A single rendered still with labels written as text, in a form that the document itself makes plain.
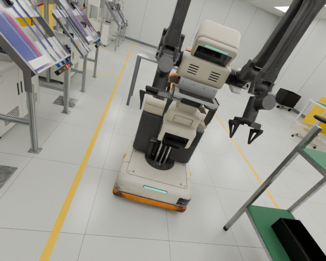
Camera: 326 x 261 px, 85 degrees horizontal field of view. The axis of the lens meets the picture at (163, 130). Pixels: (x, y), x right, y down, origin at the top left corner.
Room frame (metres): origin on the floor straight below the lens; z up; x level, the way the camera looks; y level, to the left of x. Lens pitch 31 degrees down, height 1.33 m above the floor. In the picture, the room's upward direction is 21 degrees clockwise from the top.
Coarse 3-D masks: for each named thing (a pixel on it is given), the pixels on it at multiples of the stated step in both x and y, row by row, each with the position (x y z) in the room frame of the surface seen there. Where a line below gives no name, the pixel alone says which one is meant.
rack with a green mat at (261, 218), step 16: (320, 128) 1.02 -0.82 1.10; (304, 144) 1.01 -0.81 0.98; (288, 160) 1.02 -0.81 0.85; (320, 160) 0.94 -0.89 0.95; (272, 176) 1.02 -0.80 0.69; (256, 192) 1.03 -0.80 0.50; (240, 208) 1.04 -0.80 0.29; (256, 208) 1.04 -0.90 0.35; (272, 208) 1.10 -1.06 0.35; (288, 208) 1.15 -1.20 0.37; (256, 224) 0.89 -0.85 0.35; (272, 224) 0.94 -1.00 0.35; (272, 240) 0.80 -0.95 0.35; (272, 256) 0.69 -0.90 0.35; (288, 256) 0.73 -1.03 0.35
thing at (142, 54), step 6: (138, 54) 2.62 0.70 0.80; (144, 54) 2.77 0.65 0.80; (150, 54) 2.93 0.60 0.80; (138, 60) 2.59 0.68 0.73; (150, 60) 2.62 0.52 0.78; (156, 60) 2.69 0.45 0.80; (138, 66) 2.99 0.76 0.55; (174, 66) 2.73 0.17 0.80; (132, 78) 2.58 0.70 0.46; (132, 84) 2.59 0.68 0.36; (132, 90) 2.99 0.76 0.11
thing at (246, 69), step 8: (296, 0) 0.90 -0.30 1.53; (288, 8) 0.93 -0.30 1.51; (296, 8) 0.89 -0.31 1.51; (288, 16) 0.90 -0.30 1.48; (280, 24) 0.92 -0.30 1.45; (288, 24) 0.90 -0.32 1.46; (272, 32) 0.95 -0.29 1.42; (280, 32) 0.91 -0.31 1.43; (272, 40) 0.92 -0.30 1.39; (264, 48) 0.94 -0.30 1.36; (272, 48) 0.92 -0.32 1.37; (256, 56) 0.96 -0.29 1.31; (264, 56) 0.93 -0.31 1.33; (248, 64) 0.95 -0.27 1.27; (256, 64) 0.93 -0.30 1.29; (264, 64) 0.93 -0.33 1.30; (240, 72) 0.99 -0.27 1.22; (248, 72) 0.93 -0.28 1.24
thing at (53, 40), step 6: (54, 36) 1.74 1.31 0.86; (36, 42) 1.40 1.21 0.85; (54, 42) 1.67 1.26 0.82; (42, 48) 1.43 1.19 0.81; (48, 48) 1.51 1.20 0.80; (60, 48) 1.70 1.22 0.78; (48, 54) 1.45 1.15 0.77; (54, 54) 1.54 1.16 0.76; (60, 54) 1.63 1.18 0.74; (66, 54) 1.75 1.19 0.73; (54, 60) 1.48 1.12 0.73
